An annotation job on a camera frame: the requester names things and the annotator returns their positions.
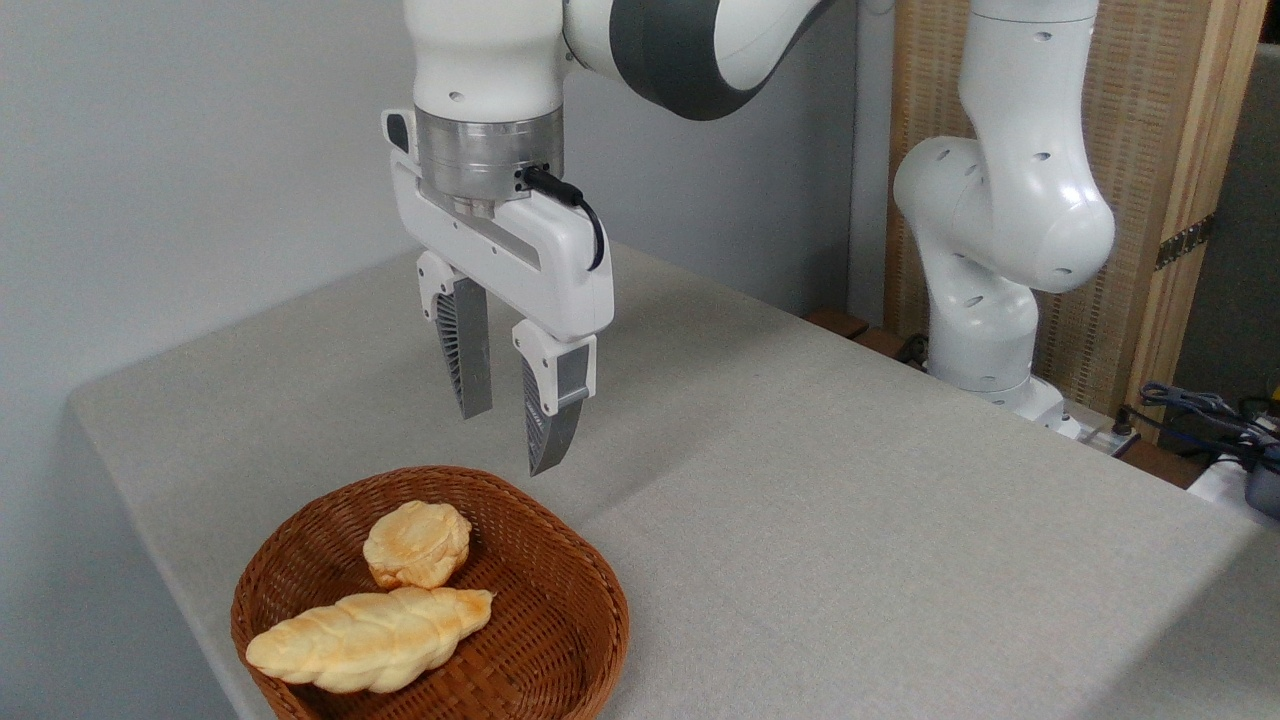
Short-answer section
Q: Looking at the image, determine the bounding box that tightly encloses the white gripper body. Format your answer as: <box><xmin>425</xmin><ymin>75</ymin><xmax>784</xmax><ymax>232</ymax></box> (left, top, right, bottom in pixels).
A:
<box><xmin>381</xmin><ymin>108</ymin><xmax>615</xmax><ymax>343</ymax></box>

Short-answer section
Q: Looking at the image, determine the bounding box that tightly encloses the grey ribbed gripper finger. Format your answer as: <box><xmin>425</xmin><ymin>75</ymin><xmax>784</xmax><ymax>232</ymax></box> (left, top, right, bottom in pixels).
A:
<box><xmin>512</xmin><ymin>319</ymin><xmax>598</xmax><ymax>477</ymax></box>
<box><xmin>416</xmin><ymin>250</ymin><xmax>494</xmax><ymax>420</ymax></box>

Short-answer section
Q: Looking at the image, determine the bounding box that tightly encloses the round bread roll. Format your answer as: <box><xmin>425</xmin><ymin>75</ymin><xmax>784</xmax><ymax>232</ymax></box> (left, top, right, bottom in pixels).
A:
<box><xmin>363</xmin><ymin>500</ymin><xmax>472</xmax><ymax>590</ymax></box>

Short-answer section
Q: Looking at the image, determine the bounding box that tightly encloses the long braided bread loaf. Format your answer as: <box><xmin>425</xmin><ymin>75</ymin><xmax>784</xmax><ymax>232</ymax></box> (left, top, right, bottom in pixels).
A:
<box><xmin>246</xmin><ymin>587</ymin><xmax>495</xmax><ymax>695</ymax></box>

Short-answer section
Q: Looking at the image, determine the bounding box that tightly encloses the brown woven wicker basket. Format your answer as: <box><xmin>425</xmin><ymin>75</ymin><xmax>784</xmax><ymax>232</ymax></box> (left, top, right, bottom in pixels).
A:
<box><xmin>231</xmin><ymin>466</ymin><xmax>631</xmax><ymax>720</ymax></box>

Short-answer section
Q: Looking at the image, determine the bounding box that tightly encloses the woven bamboo folding screen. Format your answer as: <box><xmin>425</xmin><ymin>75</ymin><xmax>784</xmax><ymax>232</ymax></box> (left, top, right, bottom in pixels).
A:
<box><xmin>884</xmin><ymin>0</ymin><xmax>1269</xmax><ymax>443</ymax></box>

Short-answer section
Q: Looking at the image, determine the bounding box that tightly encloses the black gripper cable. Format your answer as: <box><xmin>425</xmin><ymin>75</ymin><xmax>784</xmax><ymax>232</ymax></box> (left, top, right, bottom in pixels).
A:
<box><xmin>520</xmin><ymin>166</ymin><xmax>607</xmax><ymax>273</ymax></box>

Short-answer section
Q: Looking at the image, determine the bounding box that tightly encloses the bundle of black cables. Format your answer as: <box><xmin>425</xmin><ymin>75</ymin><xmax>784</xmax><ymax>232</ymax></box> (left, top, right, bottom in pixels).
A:
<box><xmin>1113</xmin><ymin>381</ymin><xmax>1280</xmax><ymax>466</ymax></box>

